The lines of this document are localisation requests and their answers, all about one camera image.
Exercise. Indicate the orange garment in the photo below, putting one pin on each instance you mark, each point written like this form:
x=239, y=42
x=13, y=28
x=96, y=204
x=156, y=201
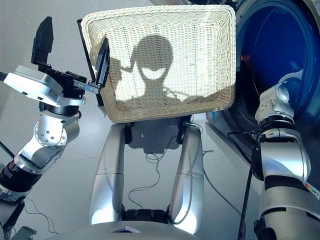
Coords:
x=246, y=58

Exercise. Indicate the pale woven laundry basket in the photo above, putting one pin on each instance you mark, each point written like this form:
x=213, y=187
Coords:
x=175, y=30

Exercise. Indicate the grey washing machine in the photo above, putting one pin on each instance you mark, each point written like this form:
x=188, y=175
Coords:
x=287, y=37

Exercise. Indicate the silver robot leg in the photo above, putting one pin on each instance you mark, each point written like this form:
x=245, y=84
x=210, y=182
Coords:
x=187, y=180
x=107, y=175

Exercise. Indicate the blue white washer sticker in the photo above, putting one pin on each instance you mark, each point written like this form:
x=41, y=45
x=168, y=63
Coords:
x=211, y=116

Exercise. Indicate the thin dark floor thread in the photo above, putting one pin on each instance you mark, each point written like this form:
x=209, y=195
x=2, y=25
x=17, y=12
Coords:
x=42, y=217

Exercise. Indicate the grey robot torso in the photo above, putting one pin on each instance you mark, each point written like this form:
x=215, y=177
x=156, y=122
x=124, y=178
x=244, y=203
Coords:
x=112, y=231

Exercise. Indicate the washer energy label sticker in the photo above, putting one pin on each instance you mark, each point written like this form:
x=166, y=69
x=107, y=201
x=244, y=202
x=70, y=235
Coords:
x=312, y=191

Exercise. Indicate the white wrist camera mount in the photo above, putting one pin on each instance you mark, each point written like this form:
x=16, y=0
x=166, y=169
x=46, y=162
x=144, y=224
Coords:
x=27, y=82

